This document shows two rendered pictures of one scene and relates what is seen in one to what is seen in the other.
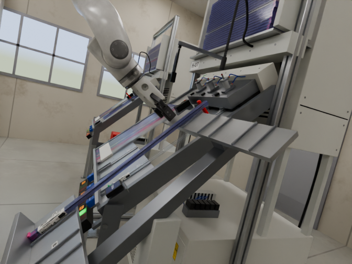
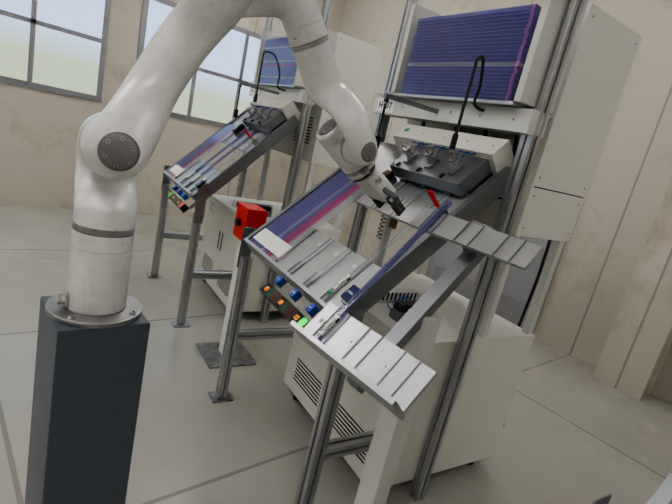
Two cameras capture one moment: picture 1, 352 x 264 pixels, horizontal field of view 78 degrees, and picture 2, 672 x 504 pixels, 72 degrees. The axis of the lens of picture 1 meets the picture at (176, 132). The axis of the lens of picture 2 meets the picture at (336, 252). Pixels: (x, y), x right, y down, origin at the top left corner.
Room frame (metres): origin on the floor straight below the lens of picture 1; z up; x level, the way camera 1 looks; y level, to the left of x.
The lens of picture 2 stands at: (-0.55, 0.45, 1.18)
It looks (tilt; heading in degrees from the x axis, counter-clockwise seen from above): 14 degrees down; 348
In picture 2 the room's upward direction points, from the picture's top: 13 degrees clockwise
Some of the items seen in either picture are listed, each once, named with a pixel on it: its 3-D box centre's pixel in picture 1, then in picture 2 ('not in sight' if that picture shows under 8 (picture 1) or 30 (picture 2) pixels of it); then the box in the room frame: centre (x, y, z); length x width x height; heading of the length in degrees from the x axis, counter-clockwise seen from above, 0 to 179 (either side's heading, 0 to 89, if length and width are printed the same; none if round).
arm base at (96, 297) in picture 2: not in sight; (99, 270); (0.47, 0.73, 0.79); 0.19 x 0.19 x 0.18
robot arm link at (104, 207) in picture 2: not in sight; (108, 170); (0.50, 0.74, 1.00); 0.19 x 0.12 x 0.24; 22
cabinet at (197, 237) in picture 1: (201, 251); (396, 366); (1.16, -0.29, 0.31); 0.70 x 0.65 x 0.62; 23
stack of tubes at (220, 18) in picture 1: (245, 19); (471, 60); (1.06, -0.20, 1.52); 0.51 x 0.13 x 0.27; 23
